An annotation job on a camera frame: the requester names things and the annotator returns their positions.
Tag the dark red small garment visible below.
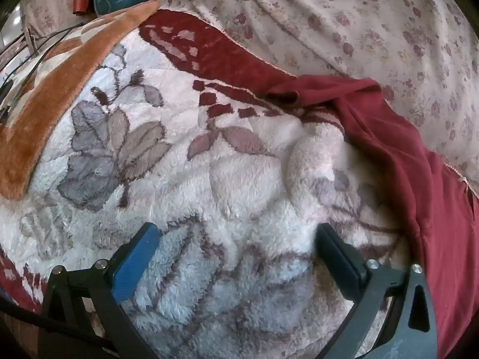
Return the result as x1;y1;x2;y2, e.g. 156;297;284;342
267;76;479;359

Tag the orange plush blanket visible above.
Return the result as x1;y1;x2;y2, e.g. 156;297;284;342
0;0;161;200

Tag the thin black cable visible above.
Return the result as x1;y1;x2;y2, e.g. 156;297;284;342
0;22;85;120

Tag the thick black cable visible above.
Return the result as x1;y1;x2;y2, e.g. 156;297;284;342
0;292;113;349

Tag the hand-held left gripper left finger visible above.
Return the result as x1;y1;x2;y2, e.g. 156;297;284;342
39;222;163;359

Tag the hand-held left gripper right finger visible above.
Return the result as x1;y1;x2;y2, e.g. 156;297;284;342
314;223;438;359

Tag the pale floral bed sheet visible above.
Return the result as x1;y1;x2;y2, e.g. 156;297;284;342
20;0;479;176

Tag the white fluffy floral blanket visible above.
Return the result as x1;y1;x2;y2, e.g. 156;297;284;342
0;9;423;359

